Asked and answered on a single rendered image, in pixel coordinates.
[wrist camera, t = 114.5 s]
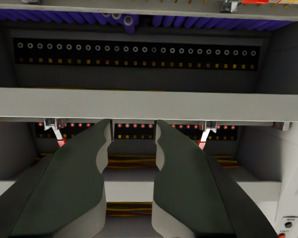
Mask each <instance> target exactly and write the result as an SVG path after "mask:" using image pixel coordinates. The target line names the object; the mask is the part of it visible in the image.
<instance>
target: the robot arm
mask: <svg viewBox="0 0 298 238"><path fill-rule="evenodd" d="M113 141H114V119H103V120H101V121H100V122H98V123H96V124H94V125H93V126H91V127H89V128H87V129H86V130H84V131H82V132H81V133H79V134H77V135H76V136H74V137H73V138H71V139H70V140H69V141H67V142H66V143H65V144H64V145H63V146H61V147H60V148H59V149H58V150H57V151H56V152H55V153H54V154H53V155H45V156H44V157H43V158H42V159H41V160H39V161H38V162H37V163H36V164H35V165H34V166H33V167H32V168H31V169H29V170H28V171H27V172H26V173H25V174H24V175H23V176H22V177H21V178H19V179H18V180H17V181H16V182H15V183H14V184H13V185H12V186H11V187H9V188H8V189H7V190H6V191H5V192H4V193H3V194H2V195H1V196H0V238H91V237H93V236H94V235H95V234H97V233H98V232H99V231H100V230H101V229H102V228H103V227H104V225H105V214H106V196H105V183H104V177H103V175H102V174H101V173H102V171H103V170H104V168H105V167H106V166H107V165H108V155H107V148H108V146H109V145H110V144H111V142H113ZM153 142H155V143H156V145H157V156H156V165H157V167H158V168H159V170H160V172H159V173H158V174H157V175H156V176H155V178H154V189H153V202H152V226H153V228H154V230H155V231H157V232H158V233H159V234H160V235H162V236H163V237H164V238H279V236H278V235H277V233H276V231H275V230H274V228H273V226H272V225H271V224H270V222H269V221H268V219H267V218H266V216H265V215H264V214H263V212H262V211H261V210H260V208H259V207H258V206H257V205H256V203H255V202H254V201H253V200H252V199H251V198H250V196H249V195H248V194H247V193H246V192H245V191H244V190H243V189H242V188H241V187H240V185H239V184H237V182H236V181H235V180H234V179H233V178H232V177H231V176H230V175H229V174H228V172H227V171H226V170H225V169H224V168H223V167H222V166H221V165H220V164H219V162H218V161H217V160H216V159H215V158H214V157H213V156H207V155H206V153H205V152H204V151H203V150H202V149H201V148H200V147H199V146H198V145H197V144H196V143H195V142H194V141H192V140H191V139H190V138H188V137H187V136H186V135H184V134H183V133H181V132H180V131H178V130H177V129H176V128H174V127H173V126H171V125H169V124H168V123H167V122H165V121H164V120H162V119H157V120H154V136H153Z"/></svg>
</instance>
